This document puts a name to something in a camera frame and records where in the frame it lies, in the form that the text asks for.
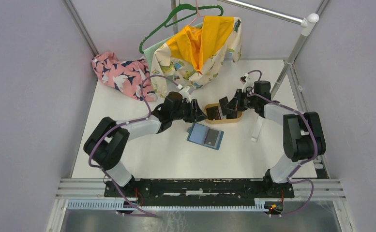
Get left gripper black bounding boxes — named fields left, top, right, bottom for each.
left=171, top=99, right=208, bottom=123

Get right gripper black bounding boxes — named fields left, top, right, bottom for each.
left=225, top=89, right=258, bottom=112

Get teal card holder wallet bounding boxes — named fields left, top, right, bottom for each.
left=187, top=123, right=224, bottom=150

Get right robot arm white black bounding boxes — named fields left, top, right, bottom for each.
left=226, top=80, right=326, bottom=197

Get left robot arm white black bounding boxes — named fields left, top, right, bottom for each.
left=83, top=92, right=207, bottom=197

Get black cards in tray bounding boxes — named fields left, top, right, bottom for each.
left=206, top=106, right=224, bottom=121

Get oval wooden tray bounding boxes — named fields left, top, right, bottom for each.
left=204, top=103, right=242, bottom=124

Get dinosaur print yellow jacket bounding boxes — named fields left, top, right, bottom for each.
left=150, top=16, right=242, bottom=98

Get pink patterned cloth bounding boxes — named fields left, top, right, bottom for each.
left=91, top=51, right=157, bottom=102

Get mint green cloth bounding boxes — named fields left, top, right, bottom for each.
left=143, top=23, right=204, bottom=75

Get green clothes hanger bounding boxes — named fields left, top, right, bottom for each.
left=138, top=3, right=224, bottom=54

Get silver clothes rack pole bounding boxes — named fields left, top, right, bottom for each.
left=220, top=0, right=320, bottom=142

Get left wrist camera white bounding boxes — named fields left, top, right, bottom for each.
left=177, top=85, right=195, bottom=102

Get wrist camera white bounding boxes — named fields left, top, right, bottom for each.
left=240, top=72, right=254, bottom=93
left=177, top=85, right=195, bottom=102

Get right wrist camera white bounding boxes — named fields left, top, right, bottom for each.
left=240, top=72, right=254, bottom=93

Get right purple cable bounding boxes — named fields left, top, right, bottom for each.
left=245, top=70, right=319, bottom=217

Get purple cable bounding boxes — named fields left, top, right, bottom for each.
left=88, top=74, right=182, bottom=219
left=245, top=70, right=319, bottom=217

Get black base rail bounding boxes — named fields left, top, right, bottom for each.
left=104, top=178, right=295, bottom=206

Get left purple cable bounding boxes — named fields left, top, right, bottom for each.
left=88, top=74, right=182, bottom=219

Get white slotted cable duct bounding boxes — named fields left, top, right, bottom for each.
left=67, top=199, right=268, bottom=212

